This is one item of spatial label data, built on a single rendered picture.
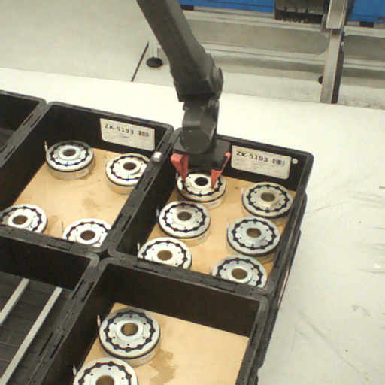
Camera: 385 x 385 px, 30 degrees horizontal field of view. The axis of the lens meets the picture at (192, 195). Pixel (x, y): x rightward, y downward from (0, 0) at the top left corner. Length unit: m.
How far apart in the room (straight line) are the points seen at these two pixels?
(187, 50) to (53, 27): 2.67
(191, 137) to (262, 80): 2.13
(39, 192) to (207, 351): 0.53
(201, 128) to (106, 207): 0.31
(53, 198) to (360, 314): 0.68
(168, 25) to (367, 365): 0.73
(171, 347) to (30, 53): 2.60
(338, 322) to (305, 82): 2.09
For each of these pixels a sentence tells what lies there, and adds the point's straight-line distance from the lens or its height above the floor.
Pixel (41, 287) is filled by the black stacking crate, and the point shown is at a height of 0.83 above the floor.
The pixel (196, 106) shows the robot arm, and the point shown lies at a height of 1.09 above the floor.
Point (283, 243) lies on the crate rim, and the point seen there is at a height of 0.93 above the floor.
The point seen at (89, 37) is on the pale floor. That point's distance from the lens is 3.75.
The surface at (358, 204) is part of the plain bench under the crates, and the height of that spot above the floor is 0.70.
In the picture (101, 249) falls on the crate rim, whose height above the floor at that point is 0.93.
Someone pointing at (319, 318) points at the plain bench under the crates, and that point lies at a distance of 1.47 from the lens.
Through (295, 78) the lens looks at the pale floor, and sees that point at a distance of 3.44.
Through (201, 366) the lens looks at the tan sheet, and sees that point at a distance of 1.22.
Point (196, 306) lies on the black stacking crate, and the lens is 1.24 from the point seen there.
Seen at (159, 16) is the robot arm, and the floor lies 1.30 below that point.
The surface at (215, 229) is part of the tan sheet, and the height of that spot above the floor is 0.83.
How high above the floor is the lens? 1.84
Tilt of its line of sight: 42 degrees down
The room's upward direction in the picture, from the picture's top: 1 degrees clockwise
